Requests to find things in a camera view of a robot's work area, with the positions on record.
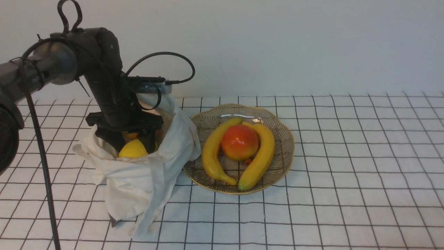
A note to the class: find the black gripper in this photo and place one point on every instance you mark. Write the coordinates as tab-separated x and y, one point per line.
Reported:
112	120

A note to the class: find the yellow lemon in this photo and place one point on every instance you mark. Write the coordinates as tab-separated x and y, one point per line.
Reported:
133	149

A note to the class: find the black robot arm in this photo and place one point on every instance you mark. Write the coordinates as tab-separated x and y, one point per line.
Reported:
63	58

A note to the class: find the white cloth tote bag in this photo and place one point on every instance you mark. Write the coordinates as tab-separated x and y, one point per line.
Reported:
141	187

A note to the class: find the left yellow banana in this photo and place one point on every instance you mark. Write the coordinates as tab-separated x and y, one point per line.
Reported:
210	152

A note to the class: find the yellow banana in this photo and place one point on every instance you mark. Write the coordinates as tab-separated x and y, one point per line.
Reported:
210	152
260	163

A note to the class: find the red orange pomegranate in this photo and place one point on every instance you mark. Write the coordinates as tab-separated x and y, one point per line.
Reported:
240	143

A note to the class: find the right yellow banana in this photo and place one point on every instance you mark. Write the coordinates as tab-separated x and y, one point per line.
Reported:
260	163

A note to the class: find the white black grid tablecloth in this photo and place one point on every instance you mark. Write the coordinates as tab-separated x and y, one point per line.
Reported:
367	174

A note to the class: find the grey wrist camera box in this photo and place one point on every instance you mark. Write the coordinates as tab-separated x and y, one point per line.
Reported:
149	85

